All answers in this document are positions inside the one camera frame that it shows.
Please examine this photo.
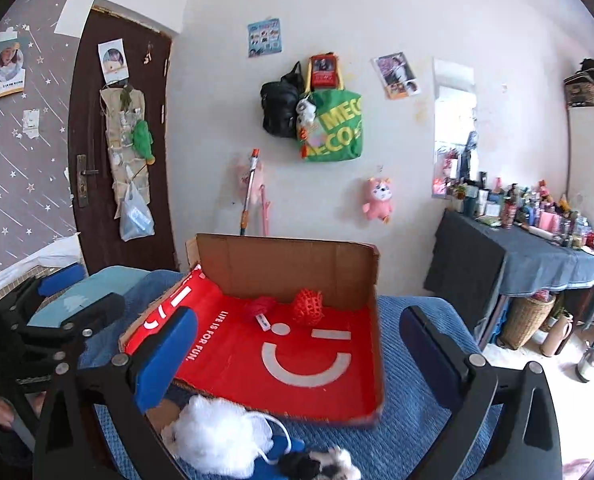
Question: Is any white mesh bath pouf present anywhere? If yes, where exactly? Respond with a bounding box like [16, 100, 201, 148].
[160, 394, 293, 479]

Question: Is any white plush lamb toy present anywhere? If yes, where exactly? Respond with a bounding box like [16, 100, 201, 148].
[309, 445, 362, 480]

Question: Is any red knitted toy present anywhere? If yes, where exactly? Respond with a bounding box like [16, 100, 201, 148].
[249, 296, 277, 318]

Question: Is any blue fabric pouch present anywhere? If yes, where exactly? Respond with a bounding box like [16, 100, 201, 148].
[250, 434, 288, 480]

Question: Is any red lined cardboard box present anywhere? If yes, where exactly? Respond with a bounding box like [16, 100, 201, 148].
[119, 234, 385, 426]

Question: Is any red mesh bath pouf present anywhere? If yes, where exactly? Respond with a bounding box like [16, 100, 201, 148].
[291, 288, 324, 326]

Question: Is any black yarn pompom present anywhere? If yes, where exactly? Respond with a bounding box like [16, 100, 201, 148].
[277, 452, 322, 480]

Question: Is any person left hand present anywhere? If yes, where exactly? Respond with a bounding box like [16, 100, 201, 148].
[0, 392, 46, 429]

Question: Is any teal pillow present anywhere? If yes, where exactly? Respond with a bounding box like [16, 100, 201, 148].
[28, 266, 148, 327]

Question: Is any dark brown door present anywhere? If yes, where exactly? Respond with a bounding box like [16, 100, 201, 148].
[67, 9, 179, 273]

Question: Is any wicker basket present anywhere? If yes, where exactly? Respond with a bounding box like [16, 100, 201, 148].
[498, 296, 556, 350]

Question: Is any blue knitted blanket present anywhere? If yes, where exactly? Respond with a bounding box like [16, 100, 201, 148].
[76, 268, 503, 480]

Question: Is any white plastic bag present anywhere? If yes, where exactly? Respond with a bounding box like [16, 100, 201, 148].
[119, 182, 155, 242]

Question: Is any blue cloth covered table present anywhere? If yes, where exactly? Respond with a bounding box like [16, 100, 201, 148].
[424, 210, 594, 348]

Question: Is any green plush toy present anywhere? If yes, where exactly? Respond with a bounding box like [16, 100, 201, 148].
[131, 119, 155, 165]

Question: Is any orange capped stick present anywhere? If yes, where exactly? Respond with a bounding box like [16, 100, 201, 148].
[239, 148, 260, 236]

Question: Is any beige hanging organizer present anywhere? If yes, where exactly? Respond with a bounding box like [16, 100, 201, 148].
[100, 88, 149, 220]

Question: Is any pink plush pig toy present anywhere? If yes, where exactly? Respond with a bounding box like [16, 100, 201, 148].
[362, 177, 393, 223]

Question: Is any photo on door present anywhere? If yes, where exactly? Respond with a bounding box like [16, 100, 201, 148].
[98, 38, 129, 86]

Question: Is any green tote bag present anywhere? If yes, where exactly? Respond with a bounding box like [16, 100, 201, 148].
[297, 53, 363, 162]

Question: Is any black backpack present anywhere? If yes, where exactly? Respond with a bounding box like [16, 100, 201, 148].
[260, 62, 305, 140]

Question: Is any red phone pouch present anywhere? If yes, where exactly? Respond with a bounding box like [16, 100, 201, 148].
[309, 52, 338, 90]

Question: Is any wall mirror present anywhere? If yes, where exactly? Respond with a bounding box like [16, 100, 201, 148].
[433, 58, 479, 198]

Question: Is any small white plush keychain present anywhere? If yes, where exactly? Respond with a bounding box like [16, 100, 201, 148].
[296, 98, 317, 129]

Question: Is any photo collage on wall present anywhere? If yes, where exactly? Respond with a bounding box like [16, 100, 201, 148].
[372, 52, 421, 100]

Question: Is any blue wall poster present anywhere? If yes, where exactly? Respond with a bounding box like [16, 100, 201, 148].
[247, 18, 283, 58]

